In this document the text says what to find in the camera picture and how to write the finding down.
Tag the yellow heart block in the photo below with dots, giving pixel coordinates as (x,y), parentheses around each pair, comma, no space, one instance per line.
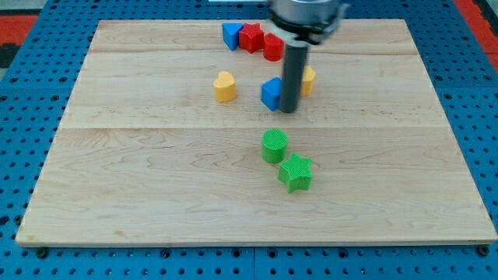
(224,87)

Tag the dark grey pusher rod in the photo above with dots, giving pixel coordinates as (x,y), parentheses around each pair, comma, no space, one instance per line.
(294,61)

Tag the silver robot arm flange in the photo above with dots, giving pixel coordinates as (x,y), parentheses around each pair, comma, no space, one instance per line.
(303,22)

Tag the green cylinder block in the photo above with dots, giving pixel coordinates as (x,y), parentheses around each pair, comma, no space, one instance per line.
(273,145)

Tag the blue cube block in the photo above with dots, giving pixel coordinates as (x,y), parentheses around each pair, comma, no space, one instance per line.
(270,93)

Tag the green star block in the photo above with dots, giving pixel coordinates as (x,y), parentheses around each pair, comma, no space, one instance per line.
(295,173)

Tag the wooden board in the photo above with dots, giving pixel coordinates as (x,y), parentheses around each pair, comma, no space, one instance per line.
(145,157)

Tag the yellow pentagon block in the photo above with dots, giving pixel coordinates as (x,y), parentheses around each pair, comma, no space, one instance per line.
(309,76)

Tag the red cylinder block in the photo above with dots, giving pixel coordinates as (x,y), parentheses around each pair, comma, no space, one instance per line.
(273,47)

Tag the red star block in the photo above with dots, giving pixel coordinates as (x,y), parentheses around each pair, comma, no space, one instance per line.
(251,37)

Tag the blue triangle block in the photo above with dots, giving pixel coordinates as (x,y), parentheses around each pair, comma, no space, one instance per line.
(231,34)

